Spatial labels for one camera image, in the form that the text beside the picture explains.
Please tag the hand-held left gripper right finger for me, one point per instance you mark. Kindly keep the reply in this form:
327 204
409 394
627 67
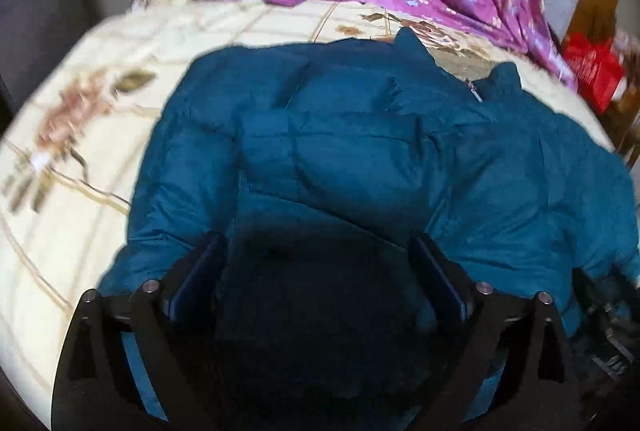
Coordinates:
440 276

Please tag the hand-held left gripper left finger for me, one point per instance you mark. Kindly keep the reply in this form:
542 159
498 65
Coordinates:
195 273

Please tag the teal puffer jacket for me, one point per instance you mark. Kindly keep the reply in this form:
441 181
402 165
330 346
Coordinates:
350 151

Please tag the cream checked floral bedsheet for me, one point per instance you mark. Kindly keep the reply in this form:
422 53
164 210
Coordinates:
75 161

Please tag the red shopping bag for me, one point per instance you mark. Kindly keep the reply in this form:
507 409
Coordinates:
595 66

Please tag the grey refrigerator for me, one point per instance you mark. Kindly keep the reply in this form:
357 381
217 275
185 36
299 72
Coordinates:
40 11

